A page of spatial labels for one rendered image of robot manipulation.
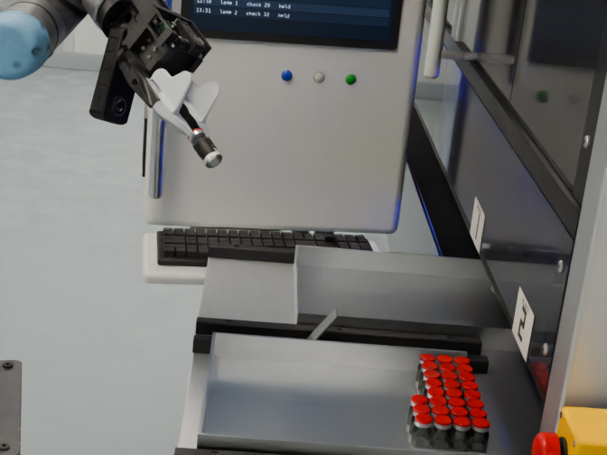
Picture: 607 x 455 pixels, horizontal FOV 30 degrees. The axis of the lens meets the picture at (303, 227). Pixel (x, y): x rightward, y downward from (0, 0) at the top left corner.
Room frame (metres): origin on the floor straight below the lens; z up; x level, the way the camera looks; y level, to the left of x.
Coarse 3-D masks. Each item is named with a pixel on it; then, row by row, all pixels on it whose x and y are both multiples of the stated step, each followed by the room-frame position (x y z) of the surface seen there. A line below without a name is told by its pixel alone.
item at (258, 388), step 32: (224, 352) 1.35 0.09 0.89; (256, 352) 1.35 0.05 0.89; (288, 352) 1.36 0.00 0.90; (320, 352) 1.36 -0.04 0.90; (352, 352) 1.36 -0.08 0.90; (384, 352) 1.36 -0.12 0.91; (416, 352) 1.36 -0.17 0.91; (448, 352) 1.36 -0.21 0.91; (224, 384) 1.28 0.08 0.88; (256, 384) 1.28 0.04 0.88; (288, 384) 1.29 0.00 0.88; (320, 384) 1.30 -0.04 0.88; (352, 384) 1.31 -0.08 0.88; (384, 384) 1.32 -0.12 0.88; (224, 416) 1.20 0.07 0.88; (256, 416) 1.20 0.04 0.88; (288, 416) 1.21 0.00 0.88; (320, 416) 1.22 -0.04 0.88; (352, 416) 1.23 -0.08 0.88; (384, 416) 1.23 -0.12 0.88; (224, 448) 1.10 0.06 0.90; (256, 448) 1.10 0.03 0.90; (288, 448) 1.10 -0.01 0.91; (320, 448) 1.10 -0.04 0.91; (352, 448) 1.10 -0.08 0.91; (384, 448) 1.10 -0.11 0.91
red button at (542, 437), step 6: (540, 432) 1.00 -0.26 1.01; (546, 432) 1.00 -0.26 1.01; (552, 432) 1.00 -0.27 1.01; (540, 438) 0.99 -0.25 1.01; (546, 438) 0.99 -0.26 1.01; (552, 438) 0.99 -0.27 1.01; (558, 438) 0.99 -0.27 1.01; (534, 444) 1.00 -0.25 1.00; (540, 444) 0.98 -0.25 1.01; (546, 444) 0.98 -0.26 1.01; (552, 444) 0.98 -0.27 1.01; (558, 444) 0.98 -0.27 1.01; (534, 450) 0.99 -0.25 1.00; (540, 450) 0.98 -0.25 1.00; (546, 450) 0.98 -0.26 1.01; (552, 450) 0.98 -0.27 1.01; (558, 450) 0.98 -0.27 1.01
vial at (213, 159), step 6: (198, 132) 1.23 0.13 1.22; (192, 138) 1.23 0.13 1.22; (198, 138) 1.22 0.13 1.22; (192, 144) 1.22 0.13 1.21; (216, 150) 1.21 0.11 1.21; (210, 156) 1.20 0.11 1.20; (216, 156) 1.21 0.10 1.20; (204, 162) 1.20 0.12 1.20; (210, 162) 1.21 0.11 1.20; (216, 162) 1.21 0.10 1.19
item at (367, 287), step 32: (320, 256) 1.70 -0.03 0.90; (352, 256) 1.70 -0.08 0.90; (384, 256) 1.70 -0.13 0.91; (416, 256) 1.71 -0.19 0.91; (448, 256) 1.71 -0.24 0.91; (320, 288) 1.61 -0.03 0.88; (352, 288) 1.62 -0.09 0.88; (384, 288) 1.63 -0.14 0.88; (416, 288) 1.65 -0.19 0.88; (448, 288) 1.66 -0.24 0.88; (480, 288) 1.67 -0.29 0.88; (320, 320) 1.44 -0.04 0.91; (352, 320) 1.44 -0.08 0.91; (384, 320) 1.45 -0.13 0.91; (416, 320) 1.45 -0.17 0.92; (448, 320) 1.54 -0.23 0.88; (480, 320) 1.55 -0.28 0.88
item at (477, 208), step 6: (474, 204) 1.62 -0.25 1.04; (474, 210) 1.61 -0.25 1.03; (480, 210) 1.58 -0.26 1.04; (474, 216) 1.61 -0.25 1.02; (480, 216) 1.57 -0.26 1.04; (474, 222) 1.60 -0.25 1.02; (480, 222) 1.56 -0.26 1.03; (474, 228) 1.59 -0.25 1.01; (480, 228) 1.56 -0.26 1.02; (474, 234) 1.59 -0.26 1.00; (480, 234) 1.55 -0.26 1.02; (474, 240) 1.58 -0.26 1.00; (480, 240) 1.55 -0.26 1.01; (480, 246) 1.54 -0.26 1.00
